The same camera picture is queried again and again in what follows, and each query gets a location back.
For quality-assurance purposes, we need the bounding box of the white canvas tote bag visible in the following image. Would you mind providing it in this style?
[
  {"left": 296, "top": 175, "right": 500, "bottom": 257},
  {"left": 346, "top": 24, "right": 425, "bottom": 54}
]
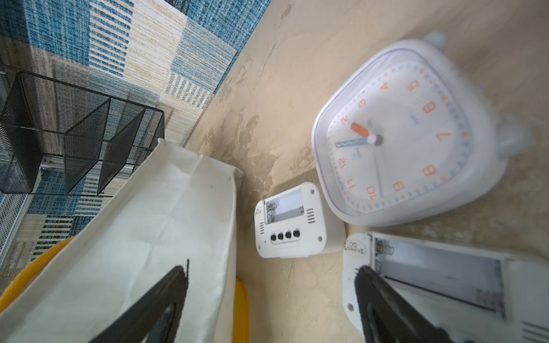
[{"left": 1, "top": 140, "right": 244, "bottom": 342}]

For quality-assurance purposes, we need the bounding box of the white square alarm clock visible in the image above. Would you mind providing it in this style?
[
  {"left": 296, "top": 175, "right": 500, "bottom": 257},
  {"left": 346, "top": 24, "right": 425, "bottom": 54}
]
[{"left": 312, "top": 30, "right": 533, "bottom": 227}]

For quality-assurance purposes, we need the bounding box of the white digital clock back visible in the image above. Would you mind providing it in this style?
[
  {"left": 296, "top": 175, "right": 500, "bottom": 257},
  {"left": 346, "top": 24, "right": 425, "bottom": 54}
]
[{"left": 343, "top": 232, "right": 548, "bottom": 342}]

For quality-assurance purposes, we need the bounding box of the black mesh shelf rack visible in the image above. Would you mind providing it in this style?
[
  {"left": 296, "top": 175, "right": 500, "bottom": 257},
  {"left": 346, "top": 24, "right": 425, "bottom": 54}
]
[{"left": 1, "top": 65, "right": 165, "bottom": 197}]

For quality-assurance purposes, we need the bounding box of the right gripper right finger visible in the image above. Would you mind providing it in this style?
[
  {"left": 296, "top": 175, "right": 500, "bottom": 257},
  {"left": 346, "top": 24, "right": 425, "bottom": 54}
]
[{"left": 354, "top": 265, "right": 450, "bottom": 342}]

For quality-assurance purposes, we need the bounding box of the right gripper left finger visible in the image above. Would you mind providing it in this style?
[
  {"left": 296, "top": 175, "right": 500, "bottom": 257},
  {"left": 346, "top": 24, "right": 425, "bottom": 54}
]
[{"left": 92, "top": 261, "right": 190, "bottom": 342}]

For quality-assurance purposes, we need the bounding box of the small white gadget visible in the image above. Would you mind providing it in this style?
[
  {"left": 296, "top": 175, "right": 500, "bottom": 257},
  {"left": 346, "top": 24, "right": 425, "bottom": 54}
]
[{"left": 254, "top": 182, "right": 346, "bottom": 259}]

